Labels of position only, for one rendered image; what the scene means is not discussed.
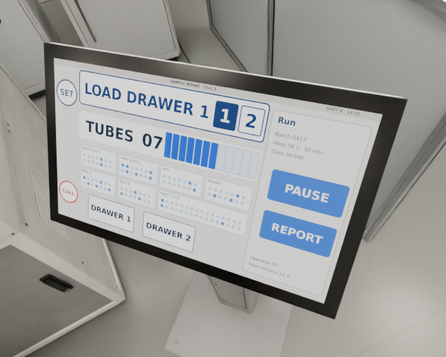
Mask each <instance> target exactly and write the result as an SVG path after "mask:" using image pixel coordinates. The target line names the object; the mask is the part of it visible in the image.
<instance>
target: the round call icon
mask: <svg viewBox="0 0 446 357"><path fill-rule="evenodd" d="M58 182H59V200H60V201H63V202H65V203H70V204H72V205H76V206H79V184H78V183H76V182H73V181H69V180H66V179H63V178H59V177H58Z"/></svg>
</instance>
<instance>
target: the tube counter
mask: <svg viewBox="0 0 446 357"><path fill-rule="evenodd" d="M140 153H143V154H148V155H151V156H154V157H159V158H162V159H167V160H171V161H174V162H179V163H182V164H187V165H191V166H196V167H199V168H202V169H207V170H210V171H216V172H219V173H222V174H226V175H230V176H235V177H238V178H241V179H246V180H249V181H255V182H256V181H257V176H258V170H259V166H260V162H261V155H262V151H260V150H256V149H250V148H247V147H241V146H237V145H234V144H228V143H224V142H219V141H215V140H209V139H206V138H202V137H196V136H193V135H187V134H183V133H180V132H174V131H170V130H165V129H161V128H157V127H152V126H148V125H143V124H142V133H141V145H140Z"/></svg>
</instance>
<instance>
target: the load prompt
mask: <svg viewBox="0 0 446 357"><path fill-rule="evenodd" d="M79 104H82V105H85V106H92V107H95V108H102V109H105V110H109V111H115V112H119V113H124V114H128V115H134V116H137V117H141V118H147V119H151V120H157V121H161V122H165V123H170V124H174V125H180V126H183V127H187V128H193V129H197V130H203V131H207V132H213V133H217V134H220V135H226V136H230V137H235V138H239V139H243V140H249V141H252V142H259V143H262V144H264V140H265V133H266V129H267V125H268V118H269V114H270V107H271V103H264V102H260V101H252V100H248V99H244V98H237V97H232V96H225V95H220V94H216V93H209V92H204V91H197V90H192V89H185V88H181V87H177V86H169V85H165V84H158V83H154V82H149V81H142V80H137V79H130V78H125V77H121V76H114V75H109V74H102V73H98V72H90V71H86V70H82V69H80V70H79Z"/></svg>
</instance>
